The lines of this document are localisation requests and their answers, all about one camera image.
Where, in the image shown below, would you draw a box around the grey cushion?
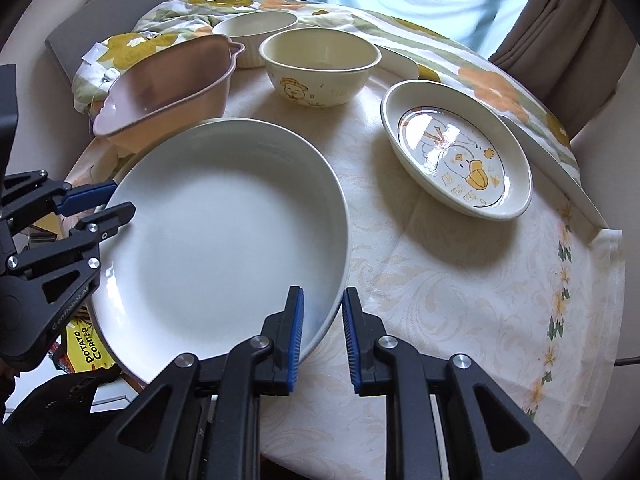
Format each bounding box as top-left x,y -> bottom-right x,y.
45,0 -> 232,92

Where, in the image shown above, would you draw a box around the oval duck print plate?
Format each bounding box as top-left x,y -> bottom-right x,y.
380,80 -> 534,221

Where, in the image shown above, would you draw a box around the white curved shelf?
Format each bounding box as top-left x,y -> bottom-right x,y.
90,390 -> 137,409

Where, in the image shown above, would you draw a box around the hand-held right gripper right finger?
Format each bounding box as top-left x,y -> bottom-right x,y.
342,287 -> 583,480

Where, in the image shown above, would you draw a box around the cream duck print bowl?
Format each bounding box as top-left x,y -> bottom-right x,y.
258,27 -> 382,109

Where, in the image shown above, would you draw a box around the white ribbed bowl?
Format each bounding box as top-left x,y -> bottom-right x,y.
212,10 -> 299,70

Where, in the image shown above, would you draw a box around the large white plate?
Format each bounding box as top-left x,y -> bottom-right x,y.
87,117 -> 351,386

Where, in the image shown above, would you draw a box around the cream patterned tablecloth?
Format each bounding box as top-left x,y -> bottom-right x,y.
65,65 -> 626,461

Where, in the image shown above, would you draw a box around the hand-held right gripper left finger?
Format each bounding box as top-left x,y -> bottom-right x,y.
65,286 -> 305,480

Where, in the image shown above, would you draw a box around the brown curtain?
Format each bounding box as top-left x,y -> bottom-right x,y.
490,0 -> 640,136

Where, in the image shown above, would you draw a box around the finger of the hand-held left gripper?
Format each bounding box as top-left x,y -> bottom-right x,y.
0,202 -> 137,372
0,171 -> 119,233

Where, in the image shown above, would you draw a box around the floral blanket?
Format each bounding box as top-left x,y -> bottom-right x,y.
75,0 -> 581,171

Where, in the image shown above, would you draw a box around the pink spouted bowl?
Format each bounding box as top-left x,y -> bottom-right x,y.
91,34 -> 246,153

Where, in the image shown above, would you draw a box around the yellow snack packet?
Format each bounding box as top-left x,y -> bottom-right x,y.
50,317 -> 122,374

